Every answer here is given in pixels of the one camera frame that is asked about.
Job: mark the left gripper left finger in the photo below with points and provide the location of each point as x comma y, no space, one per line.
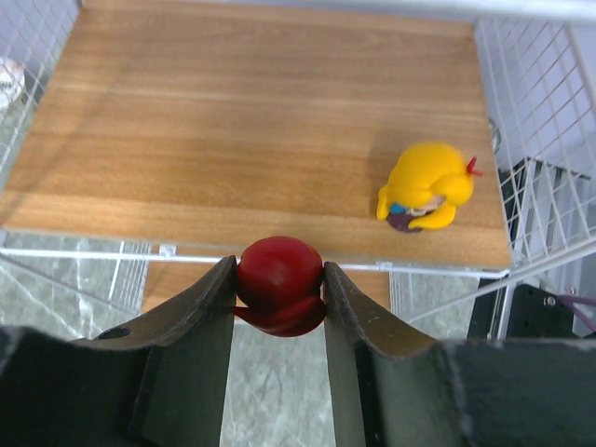
156,380

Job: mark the Chobani yogurt cup behind shelf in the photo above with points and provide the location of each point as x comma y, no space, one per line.
12,82

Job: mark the white wire wooden shelf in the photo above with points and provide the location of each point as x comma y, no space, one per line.
172,130

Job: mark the yellow duck toy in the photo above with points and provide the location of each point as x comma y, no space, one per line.
426,187

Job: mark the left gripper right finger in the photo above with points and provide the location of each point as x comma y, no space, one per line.
392,385

